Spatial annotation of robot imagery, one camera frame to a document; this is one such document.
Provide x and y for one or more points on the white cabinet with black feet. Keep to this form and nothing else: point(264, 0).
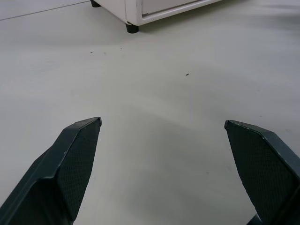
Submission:
point(150, 11)

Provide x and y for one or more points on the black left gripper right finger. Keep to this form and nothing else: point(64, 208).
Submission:
point(264, 173)

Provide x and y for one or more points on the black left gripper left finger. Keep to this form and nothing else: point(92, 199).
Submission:
point(51, 178)

